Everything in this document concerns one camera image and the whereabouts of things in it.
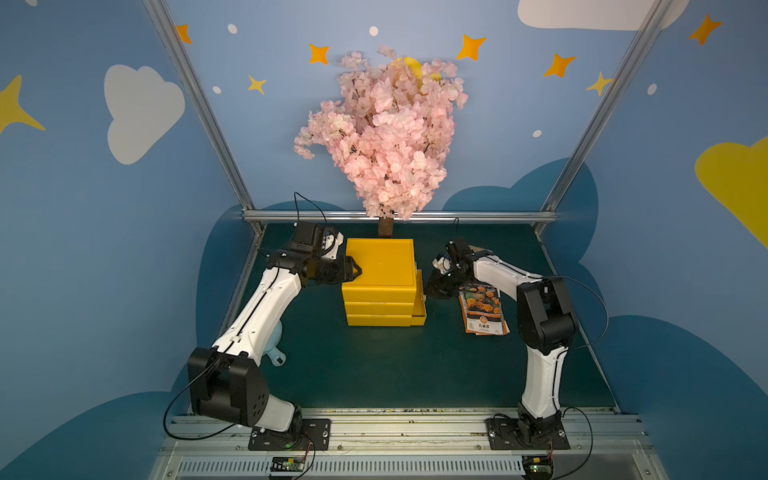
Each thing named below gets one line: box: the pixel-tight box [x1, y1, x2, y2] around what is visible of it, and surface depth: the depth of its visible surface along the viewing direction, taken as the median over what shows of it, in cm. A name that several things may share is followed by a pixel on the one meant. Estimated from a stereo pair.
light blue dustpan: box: [263, 320, 287, 367], surface depth 87 cm
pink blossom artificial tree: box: [294, 47, 468, 237], surface depth 72 cm
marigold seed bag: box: [459, 284, 504, 335], surface depth 96 cm
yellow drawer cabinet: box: [342, 238, 427, 327], surface depth 85 cm
